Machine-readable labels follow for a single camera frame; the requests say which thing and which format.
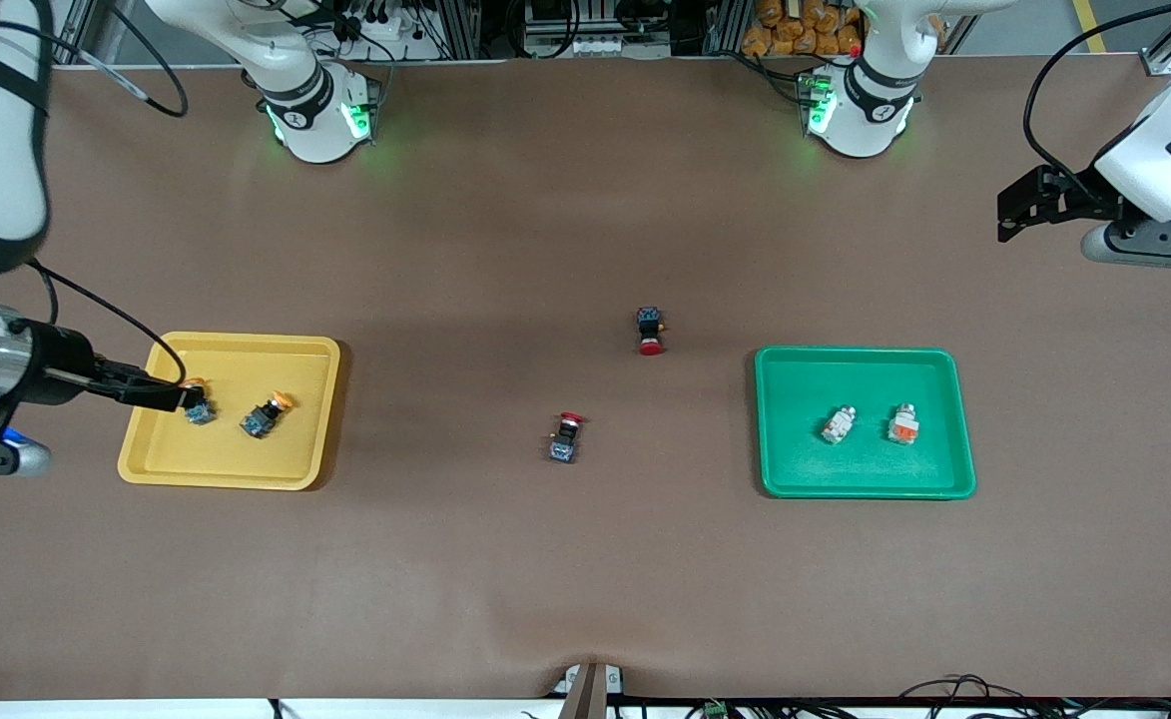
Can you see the pile of orange bags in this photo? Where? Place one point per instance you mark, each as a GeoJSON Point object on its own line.
{"type": "Point", "coordinates": [805, 28]}

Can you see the red-capped push button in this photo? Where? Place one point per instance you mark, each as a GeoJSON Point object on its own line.
{"type": "Point", "coordinates": [650, 330]}
{"type": "Point", "coordinates": [565, 439]}

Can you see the metal table edge bracket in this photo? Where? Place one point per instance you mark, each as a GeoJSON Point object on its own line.
{"type": "Point", "coordinates": [590, 689]}

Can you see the white button with red mark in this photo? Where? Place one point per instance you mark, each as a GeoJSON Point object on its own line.
{"type": "Point", "coordinates": [839, 425]}

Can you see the green plastic tray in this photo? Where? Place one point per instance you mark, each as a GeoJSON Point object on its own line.
{"type": "Point", "coordinates": [863, 464]}

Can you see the white button with orange block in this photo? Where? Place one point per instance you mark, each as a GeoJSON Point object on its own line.
{"type": "Point", "coordinates": [903, 425]}

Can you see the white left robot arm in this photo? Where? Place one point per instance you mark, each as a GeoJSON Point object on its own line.
{"type": "Point", "coordinates": [1164, 150]}

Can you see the yellow plastic tray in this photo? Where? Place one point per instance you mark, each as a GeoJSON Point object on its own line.
{"type": "Point", "coordinates": [231, 459]}

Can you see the white power strip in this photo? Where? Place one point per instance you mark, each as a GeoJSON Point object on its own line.
{"type": "Point", "coordinates": [595, 46]}

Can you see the orange-capped push button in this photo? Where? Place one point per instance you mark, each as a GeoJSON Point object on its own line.
{"type": "Point", "coordinates": [201, 409]}
{"type": "Point", "coordinates": [266, 415]}

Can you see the small green connector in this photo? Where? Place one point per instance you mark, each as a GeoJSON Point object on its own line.
{"type": "Point", "coordinates": [715, 710]}

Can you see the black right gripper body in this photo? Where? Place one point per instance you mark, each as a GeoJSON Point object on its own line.
{"type": "Point", "coordinates": [58, 361]}

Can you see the brown table mat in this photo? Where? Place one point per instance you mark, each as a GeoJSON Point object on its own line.
{"type": "Point", "coordinates": [585, 559]}

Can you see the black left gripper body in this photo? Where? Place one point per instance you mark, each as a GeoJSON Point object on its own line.
{"type": "Point", "coordinates": [1072, 201]}

